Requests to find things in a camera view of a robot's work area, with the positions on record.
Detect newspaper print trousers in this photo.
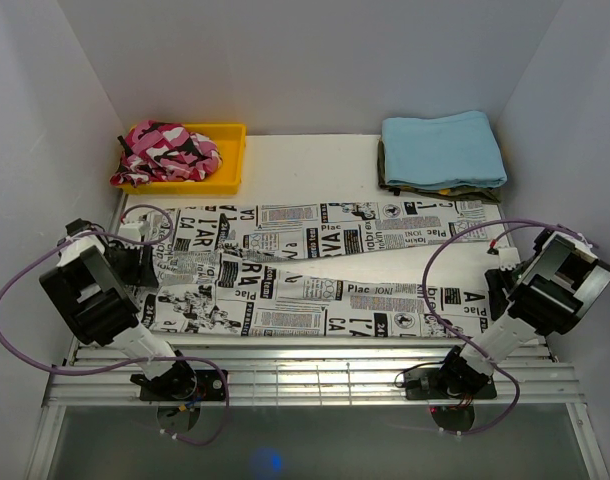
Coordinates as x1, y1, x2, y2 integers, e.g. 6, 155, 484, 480
138, 201, 490, 338

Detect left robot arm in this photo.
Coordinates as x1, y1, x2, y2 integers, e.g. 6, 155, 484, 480
39, 219, 199, 400

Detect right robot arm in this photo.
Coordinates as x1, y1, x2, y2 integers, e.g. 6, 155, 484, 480
436, 229, 610, 397

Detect olive camouflage folded trousers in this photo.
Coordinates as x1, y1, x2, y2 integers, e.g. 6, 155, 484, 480
377, 140, 502, 204

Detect pink camouflage trousers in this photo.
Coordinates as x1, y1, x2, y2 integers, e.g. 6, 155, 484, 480
110, 121, 222, 187

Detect light blue folded trousers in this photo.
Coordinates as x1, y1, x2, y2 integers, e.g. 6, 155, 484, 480
381, 111, 507, 191

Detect yellow plastic tray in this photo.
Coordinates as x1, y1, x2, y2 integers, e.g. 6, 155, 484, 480
114, 123, 247, 195

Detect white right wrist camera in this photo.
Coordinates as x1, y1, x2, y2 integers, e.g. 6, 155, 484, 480
487, 241, 521, 272

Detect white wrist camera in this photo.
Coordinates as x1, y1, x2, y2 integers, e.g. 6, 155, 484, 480
487, 241, 521, 272
118, 220, 150, 246

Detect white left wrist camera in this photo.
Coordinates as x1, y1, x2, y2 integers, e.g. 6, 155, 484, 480
118, 220, 150, 246

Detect aluminium rail frame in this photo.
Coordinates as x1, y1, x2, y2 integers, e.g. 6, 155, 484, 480
39, 334, 586, 409

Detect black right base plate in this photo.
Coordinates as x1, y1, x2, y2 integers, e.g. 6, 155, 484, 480
403, 366, 497, 400

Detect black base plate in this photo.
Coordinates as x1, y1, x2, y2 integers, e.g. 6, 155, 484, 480
403, 366, 497, 400
130, 369, 225, 403

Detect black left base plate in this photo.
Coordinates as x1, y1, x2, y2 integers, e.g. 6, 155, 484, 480
130, 369, 225, 403

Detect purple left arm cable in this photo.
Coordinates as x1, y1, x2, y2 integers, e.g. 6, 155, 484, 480
0, 204, 231, 446

